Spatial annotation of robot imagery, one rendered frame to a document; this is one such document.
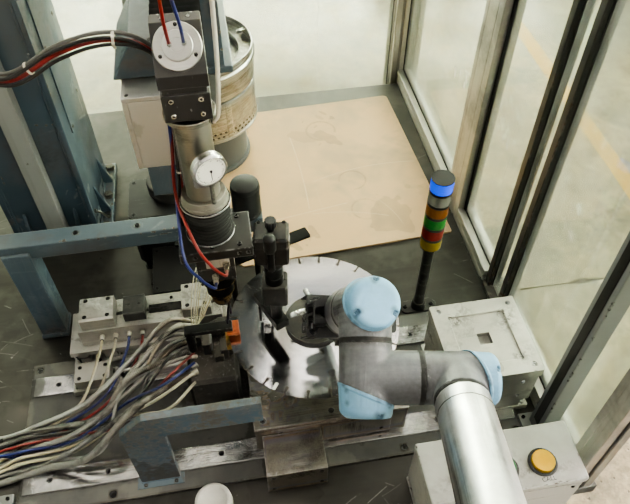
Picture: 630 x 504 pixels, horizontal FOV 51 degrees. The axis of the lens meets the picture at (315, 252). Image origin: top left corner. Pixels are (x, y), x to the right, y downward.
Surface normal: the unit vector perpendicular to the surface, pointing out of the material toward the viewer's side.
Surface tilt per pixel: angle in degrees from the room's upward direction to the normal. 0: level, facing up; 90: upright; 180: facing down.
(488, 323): 0
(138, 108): 90
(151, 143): 90
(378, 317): 31
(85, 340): 90
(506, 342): 0
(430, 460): 0
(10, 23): 90
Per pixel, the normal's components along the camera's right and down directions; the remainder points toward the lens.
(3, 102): 0.16, 0.75
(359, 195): 0.00, -0.65
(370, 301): 0.22, -0.19
